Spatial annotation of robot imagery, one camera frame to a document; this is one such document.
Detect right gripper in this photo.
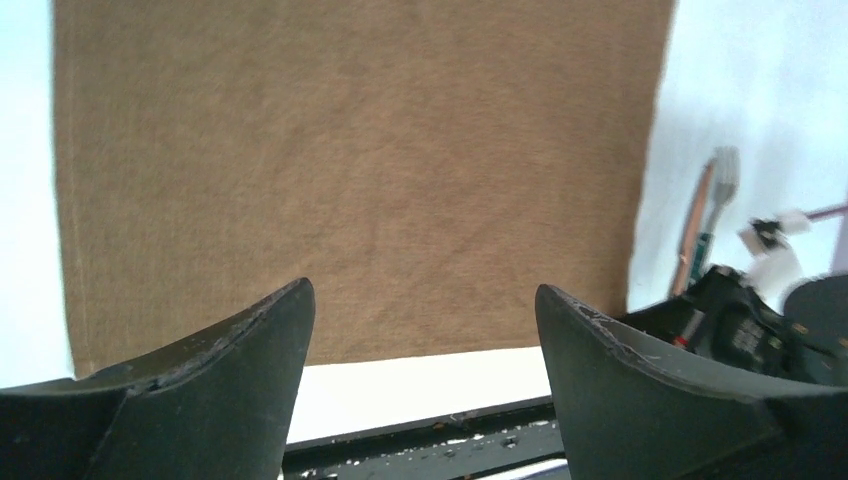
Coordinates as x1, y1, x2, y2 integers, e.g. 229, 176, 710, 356
618, 266, 814, 383

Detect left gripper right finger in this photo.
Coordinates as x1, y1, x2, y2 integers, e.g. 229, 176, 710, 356
535, 284, 847, 479

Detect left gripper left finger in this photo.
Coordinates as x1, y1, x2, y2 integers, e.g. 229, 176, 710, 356
1, 278, 315, 479

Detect brown cloth napkin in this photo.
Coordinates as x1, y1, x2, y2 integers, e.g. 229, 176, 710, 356
52, 1, 675, 375

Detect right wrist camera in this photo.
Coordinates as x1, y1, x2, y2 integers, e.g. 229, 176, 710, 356
737, 210, 812, 298

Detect silver fork green handle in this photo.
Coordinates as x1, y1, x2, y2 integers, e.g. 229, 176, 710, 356
687, 146, 740, 287

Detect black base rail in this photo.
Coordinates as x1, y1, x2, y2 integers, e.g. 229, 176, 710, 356
279, 397, 571, 480

